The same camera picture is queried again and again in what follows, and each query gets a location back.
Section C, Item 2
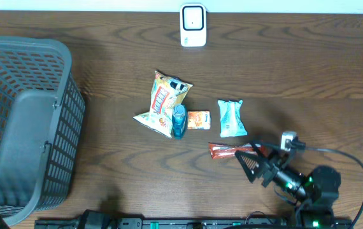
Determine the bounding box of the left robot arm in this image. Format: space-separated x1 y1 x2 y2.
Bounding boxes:
0 210 117 229

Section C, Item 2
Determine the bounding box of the orange small snack box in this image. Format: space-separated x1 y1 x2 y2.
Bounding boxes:
187 111 211 130

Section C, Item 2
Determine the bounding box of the red snack bar wrapper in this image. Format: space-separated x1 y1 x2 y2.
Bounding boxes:
209 142 257 159

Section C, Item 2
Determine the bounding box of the yellow snack bag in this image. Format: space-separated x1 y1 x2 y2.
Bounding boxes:
133 71 193 138

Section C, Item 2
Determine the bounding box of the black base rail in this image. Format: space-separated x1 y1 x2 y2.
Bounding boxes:
34 217 355 229

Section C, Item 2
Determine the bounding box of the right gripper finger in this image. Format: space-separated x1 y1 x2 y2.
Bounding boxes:
235 151 263 183
250 141 268 158

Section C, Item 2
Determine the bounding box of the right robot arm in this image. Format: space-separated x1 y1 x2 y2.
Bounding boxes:
235 140 341 228

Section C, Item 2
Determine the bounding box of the blue mouthwash bottle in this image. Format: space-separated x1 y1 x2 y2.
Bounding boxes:
172 104 187 139

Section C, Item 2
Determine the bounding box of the grey plastic shopping basket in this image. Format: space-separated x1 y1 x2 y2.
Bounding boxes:
0 36 85 226

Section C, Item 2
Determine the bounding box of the light green tissue pack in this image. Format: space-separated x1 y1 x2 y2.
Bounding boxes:
218 100 248 137

